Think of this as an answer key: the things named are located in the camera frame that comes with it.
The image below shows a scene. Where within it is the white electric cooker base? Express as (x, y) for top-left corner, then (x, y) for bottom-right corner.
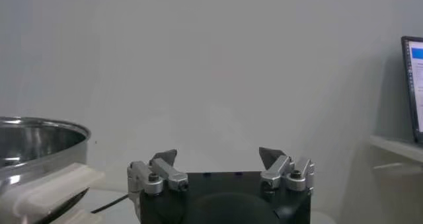
(0, 162), (107, 224)

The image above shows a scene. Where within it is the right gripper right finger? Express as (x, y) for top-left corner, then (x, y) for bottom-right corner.
(258, 146), (316, 192)

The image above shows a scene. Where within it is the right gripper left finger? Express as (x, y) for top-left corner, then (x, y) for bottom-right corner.
(127, 148), (190, 197)

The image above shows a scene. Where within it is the open laptop with lit screen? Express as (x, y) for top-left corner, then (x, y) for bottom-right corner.
(400, 35), (423, 145)

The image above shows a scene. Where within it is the stainless steel steamer basket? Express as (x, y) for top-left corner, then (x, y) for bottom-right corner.
(0, 116), (92, 188)

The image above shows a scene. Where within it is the black cooker power cable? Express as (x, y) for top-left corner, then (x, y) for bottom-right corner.
(90, 193), (130, 214)

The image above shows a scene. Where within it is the white laptop stand table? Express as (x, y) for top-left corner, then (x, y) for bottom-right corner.
(368, 133), (423, 224)

